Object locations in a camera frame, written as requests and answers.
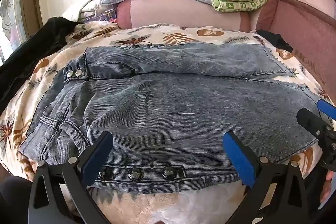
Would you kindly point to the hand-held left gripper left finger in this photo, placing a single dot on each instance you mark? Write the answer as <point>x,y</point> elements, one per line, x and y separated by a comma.
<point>97,153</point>

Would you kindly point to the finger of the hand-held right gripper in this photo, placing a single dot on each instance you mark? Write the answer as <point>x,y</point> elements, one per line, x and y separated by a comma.
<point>309,120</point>
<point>325,108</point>

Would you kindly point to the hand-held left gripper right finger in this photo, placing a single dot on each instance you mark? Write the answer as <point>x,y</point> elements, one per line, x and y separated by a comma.
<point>240,155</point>

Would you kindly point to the blue denim pants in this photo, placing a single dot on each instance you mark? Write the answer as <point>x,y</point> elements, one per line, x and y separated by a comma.
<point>168,108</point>

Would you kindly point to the person's right hand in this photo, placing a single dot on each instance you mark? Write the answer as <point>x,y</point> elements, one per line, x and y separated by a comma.
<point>329,187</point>

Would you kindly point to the leaf print blanket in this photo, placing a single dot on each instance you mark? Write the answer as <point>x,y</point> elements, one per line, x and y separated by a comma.
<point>39,98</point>

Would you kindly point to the small black cloth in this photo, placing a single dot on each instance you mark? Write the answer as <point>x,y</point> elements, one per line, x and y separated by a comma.
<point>275,40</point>

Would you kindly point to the person's dark trouser leg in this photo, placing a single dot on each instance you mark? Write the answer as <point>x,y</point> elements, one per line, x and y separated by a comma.
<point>11,197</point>

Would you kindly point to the black jacket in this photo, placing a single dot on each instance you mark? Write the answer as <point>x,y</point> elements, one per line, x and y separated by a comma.
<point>31,45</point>

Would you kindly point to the purple packet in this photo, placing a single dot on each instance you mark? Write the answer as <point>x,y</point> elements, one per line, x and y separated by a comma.
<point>106,15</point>

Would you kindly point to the white crumpled cloth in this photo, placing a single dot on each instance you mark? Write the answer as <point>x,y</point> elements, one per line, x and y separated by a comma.
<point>86,6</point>

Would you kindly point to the patterned glass window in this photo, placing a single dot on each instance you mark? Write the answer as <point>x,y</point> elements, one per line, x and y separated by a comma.
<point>10,14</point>

